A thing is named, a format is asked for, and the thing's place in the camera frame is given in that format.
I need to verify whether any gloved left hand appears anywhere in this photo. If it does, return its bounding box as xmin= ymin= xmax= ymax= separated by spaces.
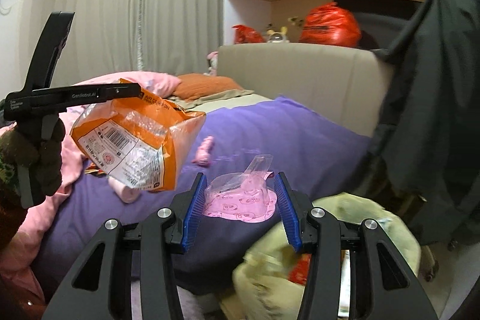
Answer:
xmin=1 ymin=119 xmax=66 ymax=196

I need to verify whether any small brown wrapper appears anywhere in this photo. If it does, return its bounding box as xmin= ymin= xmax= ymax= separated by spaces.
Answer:
xmin=85 ymin=161 xmax=107 ymax=177

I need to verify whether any large red plastic bag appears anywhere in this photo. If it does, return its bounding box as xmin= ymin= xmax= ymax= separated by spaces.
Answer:
xmin=298 ymin=2 xmax=361 ymax=47

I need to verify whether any clear pink plastic packaging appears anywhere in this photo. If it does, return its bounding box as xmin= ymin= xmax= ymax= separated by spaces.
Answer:
xmin=203 ymin=155 xmax=277 ymax=223

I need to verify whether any dark jacket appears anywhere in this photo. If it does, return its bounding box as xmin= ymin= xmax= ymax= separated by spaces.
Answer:
xmin=370 ymin=0 xmax=479 ymax=245

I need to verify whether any small red plastic bag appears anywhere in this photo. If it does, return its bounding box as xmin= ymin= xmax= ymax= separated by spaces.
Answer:
xmin=232 ymin=25 xmax=265 ymax=44

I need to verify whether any pink cylindrical cup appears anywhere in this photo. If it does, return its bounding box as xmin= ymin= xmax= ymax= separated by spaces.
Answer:
xmin=107 ymin=177 xmax=141 ymax=204

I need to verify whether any pink plush toy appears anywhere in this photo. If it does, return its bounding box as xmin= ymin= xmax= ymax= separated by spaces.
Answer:
xmin=205 ymin=51 xmax=218 ymax=76

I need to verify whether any yellow-eared figurine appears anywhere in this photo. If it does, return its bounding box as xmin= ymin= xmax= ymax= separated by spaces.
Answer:
xmin=267 ymin=26 xmax=290 ymax=43

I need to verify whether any beige bed headboard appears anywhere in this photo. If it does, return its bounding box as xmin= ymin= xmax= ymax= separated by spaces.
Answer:
xmin=217 ymin=43 xmax=395 ymax=136

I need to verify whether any pink patterned duvet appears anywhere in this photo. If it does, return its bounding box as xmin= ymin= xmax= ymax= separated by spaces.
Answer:
xmin=1 ymin=71 xmax=181 ymax=296

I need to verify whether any orange snack bag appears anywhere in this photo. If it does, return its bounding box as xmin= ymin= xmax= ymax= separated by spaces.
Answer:
xmin=70 ymin=88 xmax=206 ymax=192

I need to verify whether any orange pillow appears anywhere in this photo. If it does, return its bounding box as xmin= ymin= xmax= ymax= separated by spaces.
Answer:
xmin=172 ymin=73 xmax=242 ymax=101

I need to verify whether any yellow-green trash bag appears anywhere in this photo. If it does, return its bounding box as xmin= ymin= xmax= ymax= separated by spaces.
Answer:
xmin=220 ymin=193 xmax=421 ymax=319

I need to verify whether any beige cloth under pillow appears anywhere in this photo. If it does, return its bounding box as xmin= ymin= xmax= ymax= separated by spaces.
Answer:
xmin=168 ymin=89 xmax=254 ymax=110

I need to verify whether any purple bed sheet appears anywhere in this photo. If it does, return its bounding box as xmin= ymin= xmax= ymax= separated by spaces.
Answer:
xmin=35 ymin=95 xmax=373 ymax=297

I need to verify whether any pink caterpillar toy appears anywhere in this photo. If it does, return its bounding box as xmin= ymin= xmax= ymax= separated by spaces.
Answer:
xmin=192 ymin=135 xmax=215 ymax=167

